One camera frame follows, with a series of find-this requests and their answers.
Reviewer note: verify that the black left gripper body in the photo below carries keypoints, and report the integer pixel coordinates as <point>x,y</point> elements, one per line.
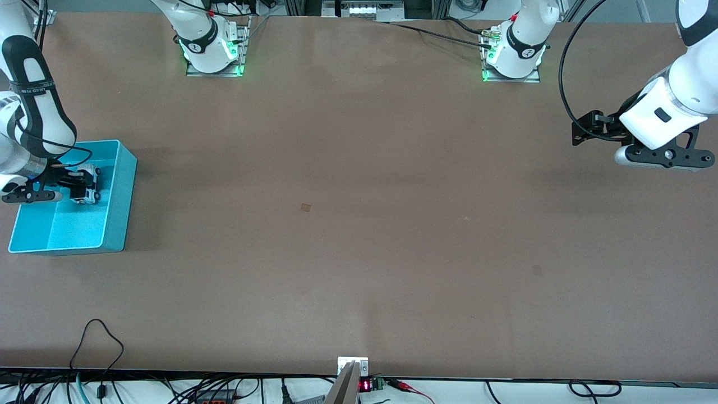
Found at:
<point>612,128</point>

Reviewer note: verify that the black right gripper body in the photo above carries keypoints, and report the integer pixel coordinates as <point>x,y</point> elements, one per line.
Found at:
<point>63,178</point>

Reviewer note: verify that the white jeep toy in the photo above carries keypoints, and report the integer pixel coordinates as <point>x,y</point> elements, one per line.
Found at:
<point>92,193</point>

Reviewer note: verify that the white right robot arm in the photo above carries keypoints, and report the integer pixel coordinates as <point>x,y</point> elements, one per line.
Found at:
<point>33,112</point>

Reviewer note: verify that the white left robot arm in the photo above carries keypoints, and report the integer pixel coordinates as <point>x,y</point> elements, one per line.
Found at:
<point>645,120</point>

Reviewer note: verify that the turquoise plastic bin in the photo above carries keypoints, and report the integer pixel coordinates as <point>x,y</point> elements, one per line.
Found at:
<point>84,230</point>

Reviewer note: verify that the red black power strip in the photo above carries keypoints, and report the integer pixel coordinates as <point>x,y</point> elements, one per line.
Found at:
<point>216,399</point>

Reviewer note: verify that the lit silver control box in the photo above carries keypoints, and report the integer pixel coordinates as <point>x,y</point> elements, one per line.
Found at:
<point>362,10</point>

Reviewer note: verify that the white mounting plate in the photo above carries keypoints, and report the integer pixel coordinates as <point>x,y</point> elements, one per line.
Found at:
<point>352,361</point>

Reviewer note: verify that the grey aluminium bar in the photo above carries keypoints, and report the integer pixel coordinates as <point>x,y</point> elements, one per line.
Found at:
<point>345,387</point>

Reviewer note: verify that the red digit display module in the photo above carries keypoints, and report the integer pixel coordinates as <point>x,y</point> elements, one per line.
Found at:
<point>365,385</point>

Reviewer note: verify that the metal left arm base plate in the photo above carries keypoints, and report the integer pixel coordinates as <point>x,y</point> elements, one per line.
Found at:
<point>533,79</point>

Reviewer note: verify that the silver corner bracket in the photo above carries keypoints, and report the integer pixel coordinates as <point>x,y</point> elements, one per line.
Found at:
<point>47,18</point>

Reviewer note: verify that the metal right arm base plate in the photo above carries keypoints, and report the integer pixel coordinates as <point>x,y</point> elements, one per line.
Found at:
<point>245,56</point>

